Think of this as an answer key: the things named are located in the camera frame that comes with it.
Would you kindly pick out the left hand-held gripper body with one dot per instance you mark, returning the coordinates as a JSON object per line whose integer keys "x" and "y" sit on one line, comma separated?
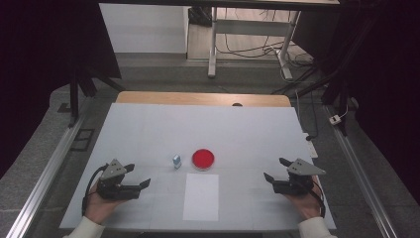
{"x": 114, "y": 172}

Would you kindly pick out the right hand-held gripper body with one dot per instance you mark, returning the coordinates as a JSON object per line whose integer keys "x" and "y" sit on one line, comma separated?
{"x": 302, "y": 169}

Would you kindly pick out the white paper sheet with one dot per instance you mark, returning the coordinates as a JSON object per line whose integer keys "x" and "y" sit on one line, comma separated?
{"x": 200, "y": 198}

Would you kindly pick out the round red ink pad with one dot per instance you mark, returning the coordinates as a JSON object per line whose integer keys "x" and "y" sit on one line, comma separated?
{"x": 203, "y": 159}

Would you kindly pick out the person's right hand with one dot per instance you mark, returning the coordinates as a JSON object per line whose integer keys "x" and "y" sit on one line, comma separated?
{"x": 308, "y": 206}

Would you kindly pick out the person's left hand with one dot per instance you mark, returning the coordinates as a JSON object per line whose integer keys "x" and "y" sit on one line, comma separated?
{"x": 97, "y": 208}

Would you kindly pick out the small white socket box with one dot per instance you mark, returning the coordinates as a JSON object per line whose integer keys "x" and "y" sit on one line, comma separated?
{"x": 335, "y": 119}

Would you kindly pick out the large white table mat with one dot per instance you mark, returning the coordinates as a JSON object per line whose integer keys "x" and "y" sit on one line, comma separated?
{"x": 231, "y": 132}

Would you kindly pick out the black tripod stand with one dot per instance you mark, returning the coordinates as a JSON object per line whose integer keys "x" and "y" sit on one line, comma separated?
{"x": 74, "y": 99}
{"x": 343, "y": 99}

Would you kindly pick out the black curtain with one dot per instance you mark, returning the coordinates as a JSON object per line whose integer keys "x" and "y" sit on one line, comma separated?
{"x": 33, "y": 49}
{"x": 389, "y": 66}

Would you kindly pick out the white partition panel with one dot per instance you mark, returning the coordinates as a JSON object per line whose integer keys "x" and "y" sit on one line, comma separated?
{"x": 145, "y": 28}

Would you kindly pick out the dark box under desk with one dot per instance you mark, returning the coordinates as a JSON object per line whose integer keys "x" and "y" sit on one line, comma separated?
{"x": 200, "y": 16}

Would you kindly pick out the black floor hatch frame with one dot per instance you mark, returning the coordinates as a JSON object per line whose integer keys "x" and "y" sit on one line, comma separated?
{"x": 82, "y": 139}

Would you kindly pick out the aluminium floor rail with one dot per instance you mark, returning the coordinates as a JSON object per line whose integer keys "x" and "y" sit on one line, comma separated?
{"x": 363, "y": 185}
{"x": 43, "y": 181}

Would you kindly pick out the white desk frame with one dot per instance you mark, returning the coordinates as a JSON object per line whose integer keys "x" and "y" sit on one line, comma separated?
{"x": 251, "y": 28}

